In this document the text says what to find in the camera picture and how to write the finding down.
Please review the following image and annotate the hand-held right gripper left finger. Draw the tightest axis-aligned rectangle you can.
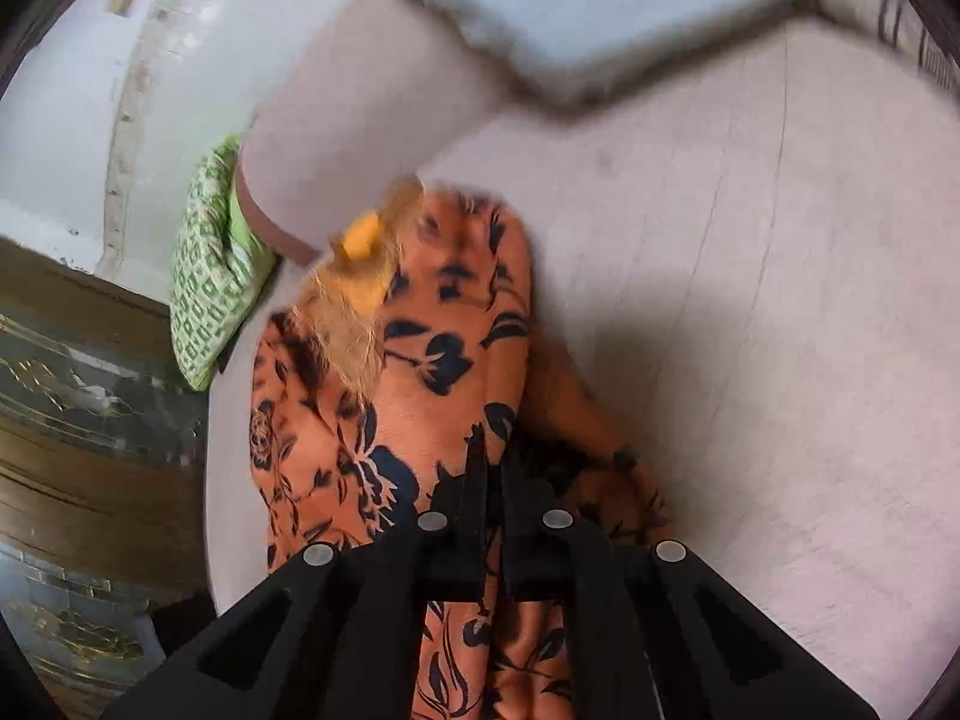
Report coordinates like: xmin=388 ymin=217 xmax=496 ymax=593
xmin=101 ymin=424 xmax=490 ymax=720

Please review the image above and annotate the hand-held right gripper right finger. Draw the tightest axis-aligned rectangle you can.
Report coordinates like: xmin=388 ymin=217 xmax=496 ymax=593
xmin=499 ymin=456 xmax=880 ymax=720

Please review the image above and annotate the orange floral garment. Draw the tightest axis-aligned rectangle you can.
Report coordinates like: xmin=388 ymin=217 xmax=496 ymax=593
xmin=250 ymin=180 xmax=672 ymax=720

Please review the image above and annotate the yellow fringed cloth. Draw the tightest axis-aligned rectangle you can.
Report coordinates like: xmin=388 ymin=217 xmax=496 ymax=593
xmin=296 ymin=174 xmax=425 ymax=400

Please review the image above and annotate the beige sofa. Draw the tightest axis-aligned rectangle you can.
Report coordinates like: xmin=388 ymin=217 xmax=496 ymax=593
xmin=204 ymin=0 xmax=960 ymax=720

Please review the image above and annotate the green patterned pillow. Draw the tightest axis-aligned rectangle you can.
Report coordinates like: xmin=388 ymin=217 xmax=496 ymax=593
xmin=169 ymin=133 xmax=280 ymax=392

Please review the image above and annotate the dark wooden ornate cabinet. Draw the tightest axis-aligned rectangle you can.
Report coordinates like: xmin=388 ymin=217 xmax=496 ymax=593
xmin=0 ymin=235 xmax=220 ymax=720

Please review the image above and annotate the light blue fringed cushion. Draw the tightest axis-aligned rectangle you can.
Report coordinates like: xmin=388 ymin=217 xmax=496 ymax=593
xmin=311 ymin=0 xmax=852 ymax=117

